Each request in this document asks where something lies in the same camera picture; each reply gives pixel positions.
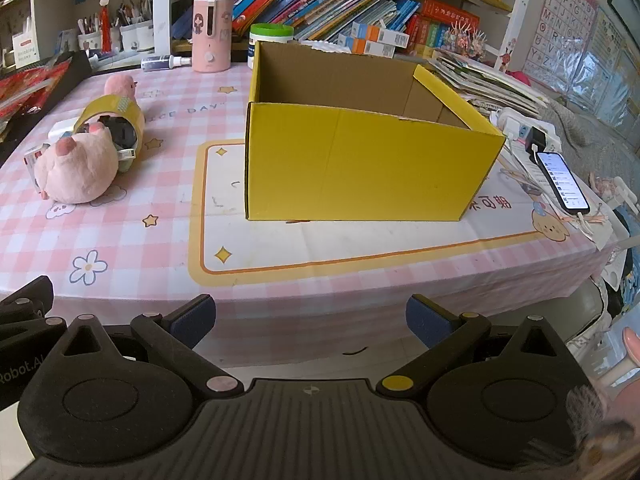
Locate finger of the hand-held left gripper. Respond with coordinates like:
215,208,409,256
0,275,67,348

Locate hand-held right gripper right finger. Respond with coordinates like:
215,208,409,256
375,294,576,401

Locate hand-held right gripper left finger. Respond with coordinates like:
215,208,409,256
47,294,246,403

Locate pink plush paw toy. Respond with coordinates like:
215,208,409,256
34,127,121,205

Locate small white red box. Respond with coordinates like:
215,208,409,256
22,144,51,193

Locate white rectangular block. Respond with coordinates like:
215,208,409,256
48,120,77,142

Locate yellow cardboard box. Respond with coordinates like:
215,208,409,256
245,40,507,222

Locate small blue black toy car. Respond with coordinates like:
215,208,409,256
87,115,139,166

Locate clear packing tape roll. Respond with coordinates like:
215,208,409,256
72,94,146,173

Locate small pink plush chick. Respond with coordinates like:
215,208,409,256
103,74,140,106

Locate person's right forearm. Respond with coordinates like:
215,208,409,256
565,385,640,466

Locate pink checked tablecloth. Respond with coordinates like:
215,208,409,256
0,62,621,368

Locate grey chair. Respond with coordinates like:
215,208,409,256
570,280,617,356

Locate black smartphone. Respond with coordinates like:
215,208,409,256
535,151,591,215

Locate red foil packets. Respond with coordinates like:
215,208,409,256
0,60,73,126

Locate white power strip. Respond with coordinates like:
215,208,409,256
490,107,563,153

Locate pink white plush toy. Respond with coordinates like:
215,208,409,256
591,173,630,200

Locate black tray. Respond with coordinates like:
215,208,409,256
0,50,93,161

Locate white labelled box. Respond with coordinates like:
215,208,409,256
11,31,35,67

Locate stack of papers and booklets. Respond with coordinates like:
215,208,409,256
427,49,556,121

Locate grey blanket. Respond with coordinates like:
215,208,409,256
545,95,640,181

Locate small spray bottle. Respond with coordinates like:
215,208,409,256
141,55,193,72

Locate white orange blue carton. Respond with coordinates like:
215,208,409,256
337,34,396,55
351,22,411,47

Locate colourful beaded ornament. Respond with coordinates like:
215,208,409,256
447,22,488,61

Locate pink cylindrical humidifier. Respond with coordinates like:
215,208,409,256
192,0,233,73

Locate white quilted handbag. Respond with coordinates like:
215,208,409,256
302,40,352,54

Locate white jar green lid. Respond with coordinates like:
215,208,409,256
248,23,294,70

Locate red boxed book set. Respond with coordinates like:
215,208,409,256
405,0,481,56

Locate white bookshelf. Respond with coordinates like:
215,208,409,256
0,0,531,68

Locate row of colourful books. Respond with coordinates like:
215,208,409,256
170,0,421,43

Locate pale wall chart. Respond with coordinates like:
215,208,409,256
570,7,640,126

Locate alphabet wall poster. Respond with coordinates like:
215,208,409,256
525,0,601,93

